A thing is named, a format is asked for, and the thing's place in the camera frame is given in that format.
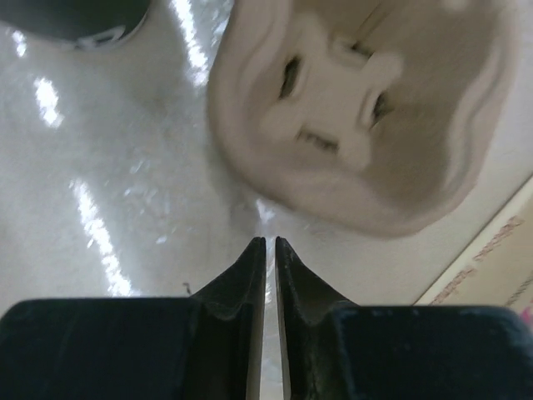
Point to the pink beige paper bag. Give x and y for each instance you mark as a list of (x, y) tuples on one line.
[(496, 267)]

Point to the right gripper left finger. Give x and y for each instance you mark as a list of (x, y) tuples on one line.
[(204, 346)]

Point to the cardboard cup carrier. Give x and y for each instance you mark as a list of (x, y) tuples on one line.
[(377, 115)]

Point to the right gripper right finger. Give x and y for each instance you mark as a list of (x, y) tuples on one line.
[(333, 348)]

